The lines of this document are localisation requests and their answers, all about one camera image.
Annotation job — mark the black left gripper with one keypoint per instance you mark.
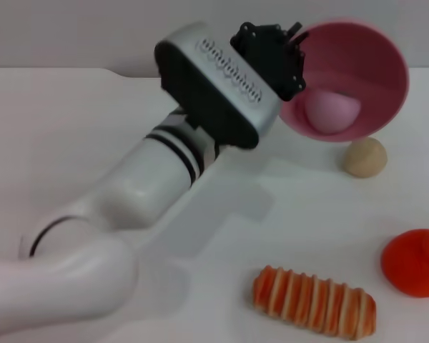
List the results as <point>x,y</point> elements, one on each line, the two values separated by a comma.
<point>268,53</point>

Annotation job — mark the pink toy peach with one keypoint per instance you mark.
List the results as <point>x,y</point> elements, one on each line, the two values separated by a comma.
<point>332,110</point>

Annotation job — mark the pink plastic bowl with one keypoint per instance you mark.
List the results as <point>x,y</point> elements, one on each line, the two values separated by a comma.
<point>372,78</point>

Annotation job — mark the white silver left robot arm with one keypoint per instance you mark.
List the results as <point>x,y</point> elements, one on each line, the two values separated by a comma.
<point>111,221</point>

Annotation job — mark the beige round toy bun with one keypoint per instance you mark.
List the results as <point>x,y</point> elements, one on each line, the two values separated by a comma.
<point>366,159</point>

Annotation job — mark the red orange toy tomato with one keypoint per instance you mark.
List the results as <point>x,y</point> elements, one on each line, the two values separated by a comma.
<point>413,264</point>

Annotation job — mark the orange striped toy bread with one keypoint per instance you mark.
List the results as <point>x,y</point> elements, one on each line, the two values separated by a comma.
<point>314,303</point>

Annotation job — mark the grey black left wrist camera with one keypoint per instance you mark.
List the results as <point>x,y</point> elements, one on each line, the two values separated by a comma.
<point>214,93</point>

